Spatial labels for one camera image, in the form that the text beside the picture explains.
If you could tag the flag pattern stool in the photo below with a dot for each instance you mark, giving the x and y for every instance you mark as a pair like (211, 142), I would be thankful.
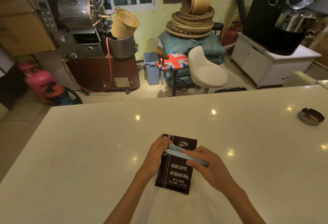
(174, 61)

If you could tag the steel cooling bin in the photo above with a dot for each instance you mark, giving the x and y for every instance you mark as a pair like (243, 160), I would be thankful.
(122, 47)

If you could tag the black metal chair frame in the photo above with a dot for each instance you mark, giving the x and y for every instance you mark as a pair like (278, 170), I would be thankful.
(229, 89)

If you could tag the pile of blue-green sacks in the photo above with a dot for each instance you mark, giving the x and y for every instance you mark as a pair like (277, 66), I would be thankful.
(176, 43)

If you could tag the brown woven basket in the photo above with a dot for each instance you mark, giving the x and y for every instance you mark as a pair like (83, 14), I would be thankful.
(197, 1)

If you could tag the person's right forearm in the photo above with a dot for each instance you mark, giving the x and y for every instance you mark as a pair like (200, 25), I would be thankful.
(243, 206)

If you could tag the pink gas cylinder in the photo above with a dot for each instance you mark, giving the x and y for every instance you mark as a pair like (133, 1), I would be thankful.
(41, 81)

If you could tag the tall woven basket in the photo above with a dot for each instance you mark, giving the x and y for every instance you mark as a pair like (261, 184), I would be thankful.
(124, 23)

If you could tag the brown cardboard box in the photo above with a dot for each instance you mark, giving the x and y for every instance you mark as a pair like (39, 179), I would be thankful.
(23, 26)

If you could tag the black coffee roaster machine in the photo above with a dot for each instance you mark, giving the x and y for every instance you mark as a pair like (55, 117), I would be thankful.
(271, 21)

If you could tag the blue trash bin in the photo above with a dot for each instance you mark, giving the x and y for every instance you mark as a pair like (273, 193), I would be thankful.
(151, 69)

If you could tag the black bag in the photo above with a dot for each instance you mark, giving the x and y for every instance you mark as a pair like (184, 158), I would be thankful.
(11, 88)

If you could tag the person's right hand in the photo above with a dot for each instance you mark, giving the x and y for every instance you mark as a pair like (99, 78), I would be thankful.
(215, 170)

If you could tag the dark round ashtray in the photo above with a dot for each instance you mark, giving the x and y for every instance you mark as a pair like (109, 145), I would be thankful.
(310, 116)

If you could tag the person's left hand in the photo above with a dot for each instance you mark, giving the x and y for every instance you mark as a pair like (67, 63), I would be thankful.
(153, 158)

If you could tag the silver coffee roaster machine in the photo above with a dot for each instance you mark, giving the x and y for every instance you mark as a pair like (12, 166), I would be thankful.
(76, 39)

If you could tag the light blue bag clip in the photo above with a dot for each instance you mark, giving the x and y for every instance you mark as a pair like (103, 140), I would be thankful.
(179, 154)

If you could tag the red gas cylinder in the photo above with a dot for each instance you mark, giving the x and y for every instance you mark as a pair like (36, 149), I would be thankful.
(230, 38)

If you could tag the dark brown coffee bag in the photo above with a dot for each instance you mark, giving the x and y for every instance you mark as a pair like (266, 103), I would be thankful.
(176, 175)

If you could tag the white bar chair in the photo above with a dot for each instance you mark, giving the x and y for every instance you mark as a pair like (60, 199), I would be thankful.
(205, 70)

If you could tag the blue black floor appliance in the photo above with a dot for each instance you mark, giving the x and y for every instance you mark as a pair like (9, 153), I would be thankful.
(68, 98)

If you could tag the person's right thumb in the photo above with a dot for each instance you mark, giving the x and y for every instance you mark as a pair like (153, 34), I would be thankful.
(199, 166)

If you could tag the white low cabinet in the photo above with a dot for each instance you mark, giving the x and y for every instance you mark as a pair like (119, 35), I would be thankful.
(266, 65)

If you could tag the person's left forearm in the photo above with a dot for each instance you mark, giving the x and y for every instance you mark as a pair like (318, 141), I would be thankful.
(128, 198)

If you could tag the stack of woven trays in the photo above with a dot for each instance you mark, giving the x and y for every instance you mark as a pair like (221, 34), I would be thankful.
(191, 25)

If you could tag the black round stool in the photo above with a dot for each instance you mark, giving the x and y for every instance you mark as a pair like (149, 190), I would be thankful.
(217, 26)

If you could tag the person's left thumb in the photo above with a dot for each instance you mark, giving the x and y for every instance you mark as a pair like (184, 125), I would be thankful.
(164, 154)

